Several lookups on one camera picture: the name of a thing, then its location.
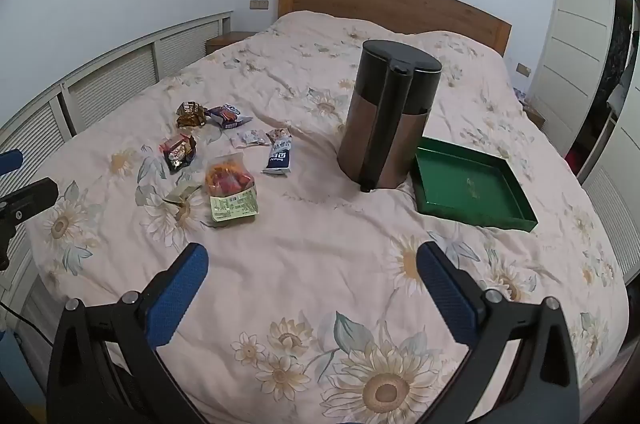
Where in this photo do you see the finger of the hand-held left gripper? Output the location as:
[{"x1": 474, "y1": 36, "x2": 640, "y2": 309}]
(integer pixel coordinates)
[
  {"x1": 0, "y1": 177, "x2": 59, "y2": 272},
  {"x1": 0, "y1": 149, "x2": 24, "y2": 173}
]

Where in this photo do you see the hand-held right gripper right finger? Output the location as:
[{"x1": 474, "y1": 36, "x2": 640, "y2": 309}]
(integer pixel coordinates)
[{"x1": 416, "y1": 241, "x2": 581, "y2": 424}]

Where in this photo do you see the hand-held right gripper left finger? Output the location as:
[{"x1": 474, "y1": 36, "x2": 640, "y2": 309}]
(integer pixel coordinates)
[{"x1": 46, "y1": 243, "x2": 210, "y2": 424}]

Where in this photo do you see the pale green snack packet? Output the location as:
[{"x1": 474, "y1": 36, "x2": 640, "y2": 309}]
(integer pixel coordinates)
[{"x1": 167, "y1": 184, "x2": 203, "y2": 205}]

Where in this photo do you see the green tray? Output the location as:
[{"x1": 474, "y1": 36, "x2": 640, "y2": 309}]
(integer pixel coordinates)
[{"x1": 411, "y1": 135, "x2": 539, "y2": 233}]

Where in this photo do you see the orange snack bag green label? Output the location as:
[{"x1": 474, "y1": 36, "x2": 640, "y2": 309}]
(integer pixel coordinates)
[{"x1": 205, "y1": 153, "x2": 260, "y2": 223}]

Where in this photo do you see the dark red snack packet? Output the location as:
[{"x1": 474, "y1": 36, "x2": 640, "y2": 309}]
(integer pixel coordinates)
[{"x1": 159, "y1": 134, "x2": 198, "y2": 175}]

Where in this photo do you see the pink clear snack packet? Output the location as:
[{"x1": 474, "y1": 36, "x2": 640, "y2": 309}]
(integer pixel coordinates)
[{"x1": 230, "y1": 129, "x2": 268, "y2": 149}]

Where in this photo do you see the blue white long snack packet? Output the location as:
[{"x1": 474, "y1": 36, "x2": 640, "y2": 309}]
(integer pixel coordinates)
[{"x1": 262, "y1": 128, "x2": 293, "y2": 177}]

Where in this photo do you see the white slatted radiator cover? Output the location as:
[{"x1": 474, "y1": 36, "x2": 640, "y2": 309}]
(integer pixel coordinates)
[{"x1": 0, "y1": 10, "x2": 235, "y2": 290}]

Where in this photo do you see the floral bed blanket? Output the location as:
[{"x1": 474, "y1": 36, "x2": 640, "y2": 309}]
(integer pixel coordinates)
[{"x1": 22, "y1": 9, "x2": 630, "y2": 424}]

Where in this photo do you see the brown gold snack packet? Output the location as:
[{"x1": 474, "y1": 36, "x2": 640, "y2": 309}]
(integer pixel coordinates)
[{"x1": 176, "y1": 101, "x2": 207, "y2": 128}]

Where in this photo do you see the brown black trash can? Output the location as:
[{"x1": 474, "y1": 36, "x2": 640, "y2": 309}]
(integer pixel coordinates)
[{"x1": 336, "y1": 39, "x2": 443, "y2": 193}]

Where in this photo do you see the blue purple snack packet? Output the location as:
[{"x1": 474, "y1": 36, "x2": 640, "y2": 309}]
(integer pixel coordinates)
[{"x1": 205, "y1": 104, "x2": 253, "y2": 128}]

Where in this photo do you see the wooden bedside table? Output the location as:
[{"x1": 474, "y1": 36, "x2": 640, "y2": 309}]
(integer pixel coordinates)
[{"x1": 205, "y1": 31, "x2": 256, "y2": 55}]

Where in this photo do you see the white wardrobe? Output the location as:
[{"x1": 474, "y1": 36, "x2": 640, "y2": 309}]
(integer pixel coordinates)
[{"x1": 527, "y1": 0, "x2": 640, "y2": 275}]

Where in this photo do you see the black cable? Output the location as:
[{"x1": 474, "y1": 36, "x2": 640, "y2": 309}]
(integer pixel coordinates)
[{"x1": 0, "y1": 301, "x2": 53, "y2": 347}]

